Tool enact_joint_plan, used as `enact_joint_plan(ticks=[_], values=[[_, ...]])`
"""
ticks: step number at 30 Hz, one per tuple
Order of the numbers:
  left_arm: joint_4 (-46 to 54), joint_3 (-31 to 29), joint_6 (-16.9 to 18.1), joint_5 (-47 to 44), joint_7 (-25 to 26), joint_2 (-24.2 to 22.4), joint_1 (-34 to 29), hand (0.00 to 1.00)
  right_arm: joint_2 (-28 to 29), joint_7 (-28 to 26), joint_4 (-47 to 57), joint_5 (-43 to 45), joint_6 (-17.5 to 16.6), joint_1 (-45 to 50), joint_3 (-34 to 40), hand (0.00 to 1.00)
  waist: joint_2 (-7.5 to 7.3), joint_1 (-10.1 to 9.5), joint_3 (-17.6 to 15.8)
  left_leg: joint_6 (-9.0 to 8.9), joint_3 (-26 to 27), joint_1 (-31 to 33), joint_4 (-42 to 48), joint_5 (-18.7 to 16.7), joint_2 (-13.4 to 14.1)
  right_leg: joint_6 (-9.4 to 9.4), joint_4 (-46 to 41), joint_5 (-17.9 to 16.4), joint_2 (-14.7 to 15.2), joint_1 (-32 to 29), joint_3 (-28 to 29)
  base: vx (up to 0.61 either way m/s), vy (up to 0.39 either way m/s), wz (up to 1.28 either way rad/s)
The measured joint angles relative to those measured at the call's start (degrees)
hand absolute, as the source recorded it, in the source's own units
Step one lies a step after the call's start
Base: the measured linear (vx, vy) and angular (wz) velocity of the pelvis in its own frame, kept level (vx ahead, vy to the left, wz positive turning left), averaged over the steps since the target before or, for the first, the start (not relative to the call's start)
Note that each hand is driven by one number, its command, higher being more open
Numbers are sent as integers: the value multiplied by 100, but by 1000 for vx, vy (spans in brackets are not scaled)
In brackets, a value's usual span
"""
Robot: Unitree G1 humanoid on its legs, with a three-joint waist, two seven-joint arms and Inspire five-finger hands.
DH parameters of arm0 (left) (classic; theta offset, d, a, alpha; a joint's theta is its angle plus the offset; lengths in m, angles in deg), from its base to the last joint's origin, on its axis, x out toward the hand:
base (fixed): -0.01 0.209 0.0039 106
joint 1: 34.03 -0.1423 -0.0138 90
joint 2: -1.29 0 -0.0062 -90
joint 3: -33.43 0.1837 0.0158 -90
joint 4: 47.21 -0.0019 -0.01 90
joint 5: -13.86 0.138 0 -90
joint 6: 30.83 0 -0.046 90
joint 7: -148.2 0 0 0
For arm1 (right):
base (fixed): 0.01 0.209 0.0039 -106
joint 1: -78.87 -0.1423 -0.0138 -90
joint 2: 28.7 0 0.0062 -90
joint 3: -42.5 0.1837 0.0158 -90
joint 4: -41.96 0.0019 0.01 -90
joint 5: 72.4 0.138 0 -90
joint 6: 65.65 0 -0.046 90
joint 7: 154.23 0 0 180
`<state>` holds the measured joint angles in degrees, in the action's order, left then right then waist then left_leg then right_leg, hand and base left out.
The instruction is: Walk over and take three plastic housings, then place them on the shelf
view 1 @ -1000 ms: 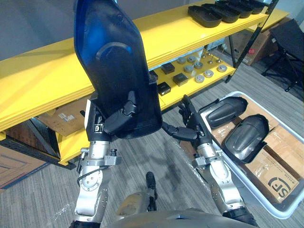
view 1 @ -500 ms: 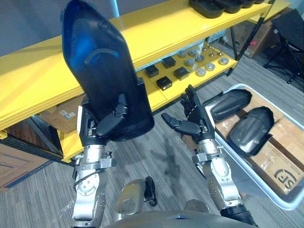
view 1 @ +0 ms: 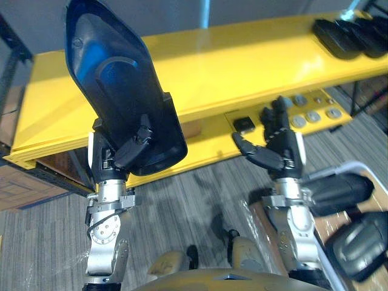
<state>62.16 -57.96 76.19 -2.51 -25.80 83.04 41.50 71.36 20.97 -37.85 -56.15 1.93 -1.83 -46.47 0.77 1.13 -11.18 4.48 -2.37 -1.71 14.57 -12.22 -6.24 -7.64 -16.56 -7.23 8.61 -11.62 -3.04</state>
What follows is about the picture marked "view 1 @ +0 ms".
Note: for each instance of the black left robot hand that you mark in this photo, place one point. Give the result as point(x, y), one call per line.
point(104, 163)

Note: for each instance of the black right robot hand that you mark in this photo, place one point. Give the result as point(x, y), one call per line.
point(282, 148)

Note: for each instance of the large black plastic housing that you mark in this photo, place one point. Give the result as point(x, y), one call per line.
point(121, 91)

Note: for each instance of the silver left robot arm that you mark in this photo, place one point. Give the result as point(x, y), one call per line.
point(104, 230)

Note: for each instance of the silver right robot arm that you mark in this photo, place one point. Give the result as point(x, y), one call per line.
point(298, 224)

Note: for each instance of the yellow lower shelf board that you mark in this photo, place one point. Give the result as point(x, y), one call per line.
point(212, 145)

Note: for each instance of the grey round disc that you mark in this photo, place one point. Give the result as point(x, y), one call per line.
point(298, 121)
point(312, 116)
point(333, 113)
point(299, 100)

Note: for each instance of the small black square part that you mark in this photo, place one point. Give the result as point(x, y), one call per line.
point(244, 125)

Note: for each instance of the white plastic bin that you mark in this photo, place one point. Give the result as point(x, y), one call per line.
point(357, 169)

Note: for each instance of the brown cardboard box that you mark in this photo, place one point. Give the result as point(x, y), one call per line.
point(27, 188)

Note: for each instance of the small cardboard box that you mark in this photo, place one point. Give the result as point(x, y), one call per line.
point(191, 129)

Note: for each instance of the robot right leg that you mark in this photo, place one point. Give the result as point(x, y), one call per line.
point(245, 251)

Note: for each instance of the robot leg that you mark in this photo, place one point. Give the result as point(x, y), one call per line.
point(165, 263)
point(245, 251)

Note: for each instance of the robot left leg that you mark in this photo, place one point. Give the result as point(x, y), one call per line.
point(165, 263)

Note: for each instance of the blue pole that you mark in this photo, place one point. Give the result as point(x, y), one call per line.
point(205, 13)

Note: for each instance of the black shelf frame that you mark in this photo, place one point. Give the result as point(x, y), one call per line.
point(66, 179)

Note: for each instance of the black metal rack frame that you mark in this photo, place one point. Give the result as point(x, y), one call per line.
point(12, 57)

